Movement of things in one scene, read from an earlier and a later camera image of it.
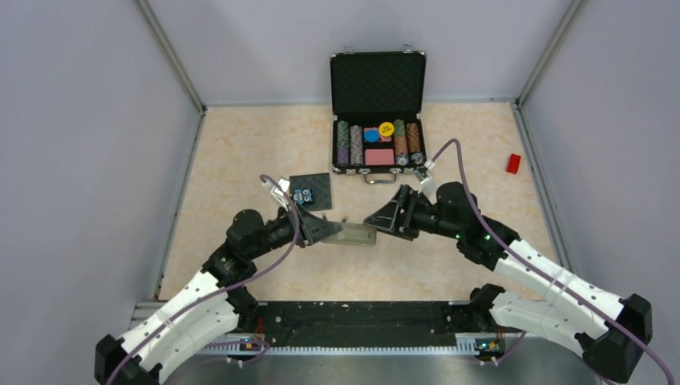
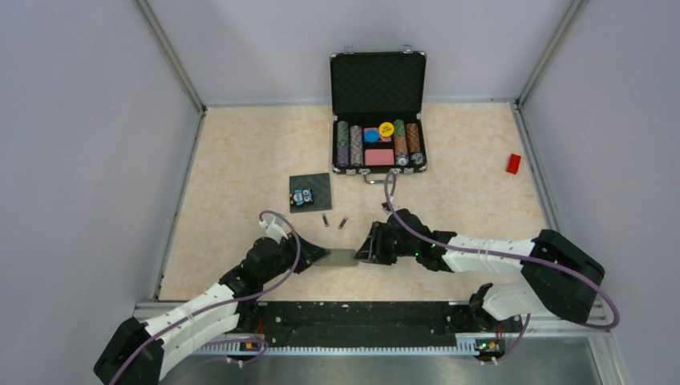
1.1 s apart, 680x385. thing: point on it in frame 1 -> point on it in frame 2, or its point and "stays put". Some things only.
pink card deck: [379, 156] stays put
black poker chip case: [378, 99] stays put
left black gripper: [312, 228] -> [309, 253]
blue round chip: [371, 135] stays put
